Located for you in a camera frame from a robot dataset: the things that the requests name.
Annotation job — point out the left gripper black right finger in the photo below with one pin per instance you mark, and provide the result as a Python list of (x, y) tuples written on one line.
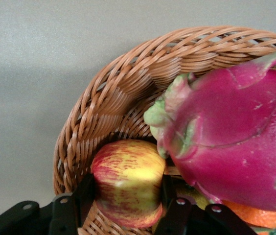
[(184, 220)]

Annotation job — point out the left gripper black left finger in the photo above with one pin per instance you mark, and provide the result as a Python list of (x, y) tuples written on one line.
[(62, 213)]

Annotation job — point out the red yellow apple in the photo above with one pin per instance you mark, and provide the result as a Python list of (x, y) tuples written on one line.
[(128, 181)]

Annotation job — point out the orange mandarin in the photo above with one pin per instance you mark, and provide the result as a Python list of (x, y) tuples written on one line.
[(270, 219)]

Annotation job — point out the pink dragon fruit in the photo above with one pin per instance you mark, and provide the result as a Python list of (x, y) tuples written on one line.
[(233, 137)]

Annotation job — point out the brown wicker basket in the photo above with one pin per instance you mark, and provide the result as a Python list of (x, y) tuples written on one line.
[(118, 102)]

